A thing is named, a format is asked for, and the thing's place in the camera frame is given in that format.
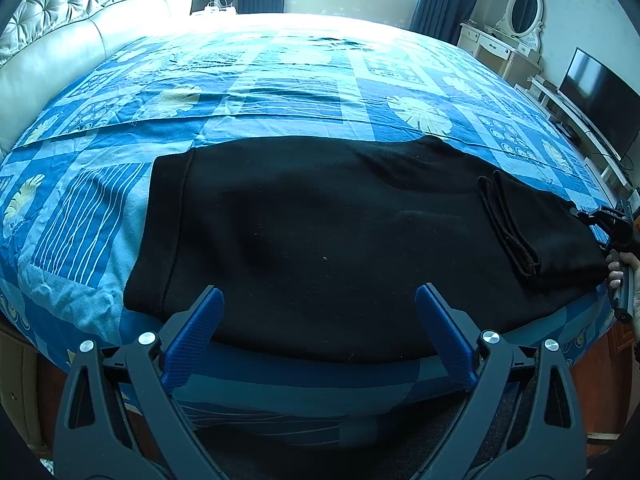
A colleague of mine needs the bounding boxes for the black studded pants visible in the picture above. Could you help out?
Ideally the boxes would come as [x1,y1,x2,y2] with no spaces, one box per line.
[124,136,606,364]

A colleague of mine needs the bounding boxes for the person's right hand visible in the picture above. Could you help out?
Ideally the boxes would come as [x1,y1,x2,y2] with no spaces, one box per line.
[606,250,640,344]

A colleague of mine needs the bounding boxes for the white tv stand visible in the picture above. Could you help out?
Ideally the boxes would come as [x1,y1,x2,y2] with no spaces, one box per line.
[514,77,634,196]

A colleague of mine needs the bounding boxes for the black flat screen television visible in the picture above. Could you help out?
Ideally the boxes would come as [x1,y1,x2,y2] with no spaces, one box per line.
[559,48,639,158]

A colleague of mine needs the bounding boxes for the brown wooden cabinet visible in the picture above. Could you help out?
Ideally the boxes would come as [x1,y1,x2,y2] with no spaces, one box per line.
[572,323,639,434]

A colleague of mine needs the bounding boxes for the beige bedside cabinet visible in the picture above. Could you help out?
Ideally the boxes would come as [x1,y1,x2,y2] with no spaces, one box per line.
[1,322,56,458]

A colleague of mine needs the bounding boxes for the white dressing table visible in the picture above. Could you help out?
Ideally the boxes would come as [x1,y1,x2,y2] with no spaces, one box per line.
[457,22,541,89]

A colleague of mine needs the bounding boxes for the blue patterned bed sheet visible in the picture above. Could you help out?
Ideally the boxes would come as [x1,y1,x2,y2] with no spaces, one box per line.
[1,14,614,446]

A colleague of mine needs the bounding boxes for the white oval vanity mirror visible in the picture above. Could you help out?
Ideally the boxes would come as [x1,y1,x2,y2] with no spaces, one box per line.
[495,0,544,51]

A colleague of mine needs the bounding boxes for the white tufted leather headboard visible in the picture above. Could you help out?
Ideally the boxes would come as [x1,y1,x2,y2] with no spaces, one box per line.
[1,0,192,154]

